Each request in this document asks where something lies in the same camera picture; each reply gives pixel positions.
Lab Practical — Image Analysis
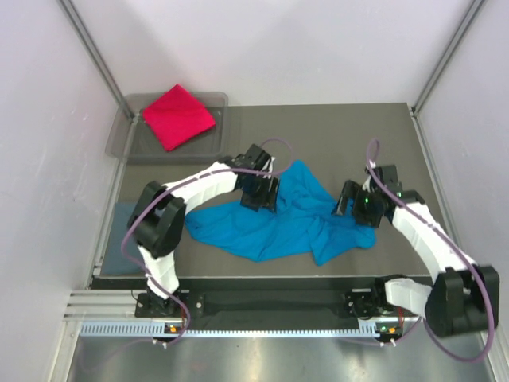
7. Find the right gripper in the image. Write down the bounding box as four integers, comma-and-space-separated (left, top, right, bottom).
332, 179, 382, 228

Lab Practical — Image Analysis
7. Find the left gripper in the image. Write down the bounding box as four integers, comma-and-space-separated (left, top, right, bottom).
240, 172, 280, 213

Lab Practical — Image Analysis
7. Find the bright blue t-shirt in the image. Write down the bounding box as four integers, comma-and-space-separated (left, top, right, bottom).
185, 161, 376, 266

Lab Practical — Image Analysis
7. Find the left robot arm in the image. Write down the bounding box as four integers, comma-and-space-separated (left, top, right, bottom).
126, 144, 279, 317

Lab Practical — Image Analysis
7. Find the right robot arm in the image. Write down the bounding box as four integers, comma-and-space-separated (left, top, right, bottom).
333, 165, 499, 338

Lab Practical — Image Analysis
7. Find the folded red t-shirt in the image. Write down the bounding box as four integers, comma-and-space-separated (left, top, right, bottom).
142, 84, 216, 151

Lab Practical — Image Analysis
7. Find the clear grey plastic bin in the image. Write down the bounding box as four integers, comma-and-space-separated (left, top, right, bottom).
106, 88, 230, 165

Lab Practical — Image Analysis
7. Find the folded dark blue t-shirt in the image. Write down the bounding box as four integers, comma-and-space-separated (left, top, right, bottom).
100, 202, 142, 277

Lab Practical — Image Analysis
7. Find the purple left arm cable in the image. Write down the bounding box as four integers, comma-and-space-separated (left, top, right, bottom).
120, 138, 297, 347

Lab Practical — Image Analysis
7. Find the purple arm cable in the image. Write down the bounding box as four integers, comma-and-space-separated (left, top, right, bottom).
120, 138, 297, 347
365, 138, 498, 364

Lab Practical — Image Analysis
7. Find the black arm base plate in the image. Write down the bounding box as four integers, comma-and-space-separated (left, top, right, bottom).
134, 289, 399, 320

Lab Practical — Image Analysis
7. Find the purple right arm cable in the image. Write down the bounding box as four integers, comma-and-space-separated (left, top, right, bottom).
365, 138, 498, 364

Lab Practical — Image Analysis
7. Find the slotted cable duct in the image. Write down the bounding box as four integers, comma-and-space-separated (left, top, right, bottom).
80, 321, 402, 338

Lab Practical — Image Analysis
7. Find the aluminium rail frame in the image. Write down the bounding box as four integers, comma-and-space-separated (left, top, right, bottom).
63, 289, 509, 323

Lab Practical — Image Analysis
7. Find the right corner aluminium post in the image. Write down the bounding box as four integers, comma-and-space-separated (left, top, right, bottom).
411, 0, 488, 114

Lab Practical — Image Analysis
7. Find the corner aluminium post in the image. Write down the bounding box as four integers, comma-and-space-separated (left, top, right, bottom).
411, 0, 488, 114
56, 0, 134, 120

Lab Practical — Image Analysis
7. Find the left corner aluminium post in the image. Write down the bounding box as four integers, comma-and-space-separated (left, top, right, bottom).
56, 0, 134, 120

